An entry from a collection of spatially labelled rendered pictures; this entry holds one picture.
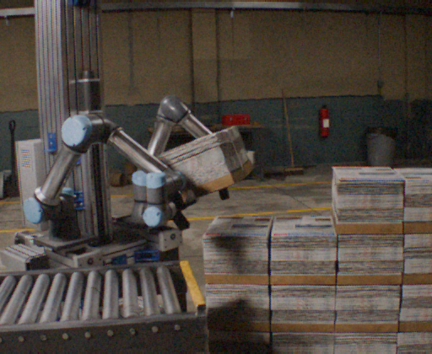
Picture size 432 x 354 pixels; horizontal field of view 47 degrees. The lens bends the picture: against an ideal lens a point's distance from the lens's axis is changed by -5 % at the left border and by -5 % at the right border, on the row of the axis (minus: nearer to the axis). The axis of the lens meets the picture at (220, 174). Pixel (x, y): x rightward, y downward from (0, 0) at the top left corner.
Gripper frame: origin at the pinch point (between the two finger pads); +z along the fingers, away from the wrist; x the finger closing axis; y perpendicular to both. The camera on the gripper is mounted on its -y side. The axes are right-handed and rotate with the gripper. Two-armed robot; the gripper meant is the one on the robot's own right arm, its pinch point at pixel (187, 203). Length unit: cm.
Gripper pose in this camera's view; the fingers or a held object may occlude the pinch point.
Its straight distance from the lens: 223.5
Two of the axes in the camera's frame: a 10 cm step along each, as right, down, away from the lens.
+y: -3.7, -9.3, -0.4
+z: 3.0, -1.6, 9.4
